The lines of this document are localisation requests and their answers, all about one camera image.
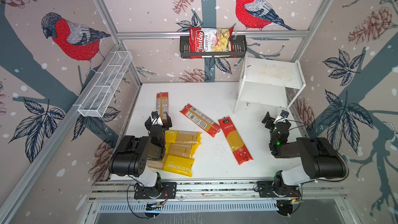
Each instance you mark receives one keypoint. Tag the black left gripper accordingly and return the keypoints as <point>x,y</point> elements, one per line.
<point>165,125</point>

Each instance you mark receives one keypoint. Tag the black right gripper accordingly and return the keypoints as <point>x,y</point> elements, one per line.
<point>270,121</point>

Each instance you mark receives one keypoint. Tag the red spaghetti bag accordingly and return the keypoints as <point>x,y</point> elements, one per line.
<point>237,145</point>
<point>162,105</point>
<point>201,120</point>

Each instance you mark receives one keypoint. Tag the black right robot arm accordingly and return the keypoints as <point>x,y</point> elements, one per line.
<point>319,160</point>

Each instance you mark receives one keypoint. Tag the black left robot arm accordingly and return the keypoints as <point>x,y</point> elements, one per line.
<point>131,156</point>

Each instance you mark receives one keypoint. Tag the yellow pasta bag top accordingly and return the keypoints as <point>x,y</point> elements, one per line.
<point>182,137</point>

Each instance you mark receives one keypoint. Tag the white two-tier shelf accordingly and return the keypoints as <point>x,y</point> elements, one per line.
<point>270,82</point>

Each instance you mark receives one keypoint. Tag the yellow pasta bag middle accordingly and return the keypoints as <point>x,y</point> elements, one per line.
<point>181,150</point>

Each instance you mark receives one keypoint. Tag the yellow Pastatime pasta bag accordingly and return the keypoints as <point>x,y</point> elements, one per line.
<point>173,164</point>

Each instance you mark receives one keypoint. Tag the red cassava chips bag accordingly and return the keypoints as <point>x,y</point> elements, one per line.
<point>210,40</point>

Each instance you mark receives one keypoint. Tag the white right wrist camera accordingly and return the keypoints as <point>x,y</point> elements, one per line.
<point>283,114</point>

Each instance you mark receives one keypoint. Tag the white wire mesh basket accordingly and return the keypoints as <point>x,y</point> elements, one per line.
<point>101,94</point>

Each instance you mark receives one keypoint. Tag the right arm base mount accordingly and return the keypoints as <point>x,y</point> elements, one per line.
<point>270,189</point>

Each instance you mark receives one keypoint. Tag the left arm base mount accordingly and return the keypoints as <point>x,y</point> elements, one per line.
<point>163,191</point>

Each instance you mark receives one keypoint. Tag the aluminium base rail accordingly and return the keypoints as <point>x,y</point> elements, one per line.
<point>216,190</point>

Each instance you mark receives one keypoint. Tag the black wall basket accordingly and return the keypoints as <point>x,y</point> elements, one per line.
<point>238,46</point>

